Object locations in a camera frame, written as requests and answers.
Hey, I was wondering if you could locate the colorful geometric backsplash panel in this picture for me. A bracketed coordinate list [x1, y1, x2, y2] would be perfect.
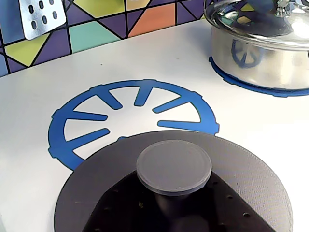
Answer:
[0, 0, 216, 78]

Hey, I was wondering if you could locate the blue toy kitchen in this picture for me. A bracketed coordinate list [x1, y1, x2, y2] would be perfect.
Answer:
[0, 0, 309, 232]

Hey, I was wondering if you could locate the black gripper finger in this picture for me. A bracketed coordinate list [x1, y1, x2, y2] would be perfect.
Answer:
[183, 173, 278, 232]
[81, 170, 169, 232]

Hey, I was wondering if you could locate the slotted metal spatula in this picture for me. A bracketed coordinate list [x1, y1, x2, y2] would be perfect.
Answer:
[19, 0, 67, 41]

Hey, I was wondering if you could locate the gray pot lid with knob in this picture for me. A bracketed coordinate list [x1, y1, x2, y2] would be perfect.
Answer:
[54, 130, 294, 232]

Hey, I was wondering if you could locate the stainless steel pot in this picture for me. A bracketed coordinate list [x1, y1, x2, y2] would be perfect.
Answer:
[211, 24, 309, 90]

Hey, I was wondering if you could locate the glass and steel pot lid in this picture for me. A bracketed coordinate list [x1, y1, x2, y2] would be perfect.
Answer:
[203, 0, 309, 52]

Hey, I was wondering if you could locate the blue burner print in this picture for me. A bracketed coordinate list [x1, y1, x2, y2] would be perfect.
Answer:
[208, 56, 309, 98]
[48, 78, 221, 171]

